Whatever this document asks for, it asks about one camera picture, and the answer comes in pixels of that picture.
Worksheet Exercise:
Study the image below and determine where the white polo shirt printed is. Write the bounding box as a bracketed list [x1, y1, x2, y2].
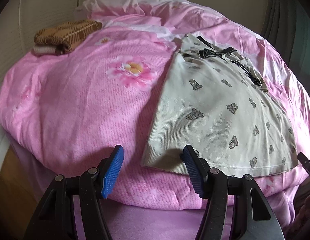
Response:
[141, 34, 298, 177]

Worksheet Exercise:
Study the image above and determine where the pink floral duvet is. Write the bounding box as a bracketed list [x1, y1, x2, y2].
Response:
[0, 19, 310, 228]

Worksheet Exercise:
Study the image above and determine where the green curtain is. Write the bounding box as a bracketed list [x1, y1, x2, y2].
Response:
[262, 0, 310, 89]

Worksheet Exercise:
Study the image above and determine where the beige folded garment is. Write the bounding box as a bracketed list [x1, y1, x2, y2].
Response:
[33, 45, 63, 56]

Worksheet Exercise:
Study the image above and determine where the brown checked folded garment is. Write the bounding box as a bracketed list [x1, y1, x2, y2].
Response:
[33, 19, 102, 55]

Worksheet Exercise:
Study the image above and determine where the beige padded headboard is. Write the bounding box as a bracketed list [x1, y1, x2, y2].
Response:
[0, 0, 84, 87]

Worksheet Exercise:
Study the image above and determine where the pink white pillow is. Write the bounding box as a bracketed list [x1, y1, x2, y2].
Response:
[74, 0, 227, 33]

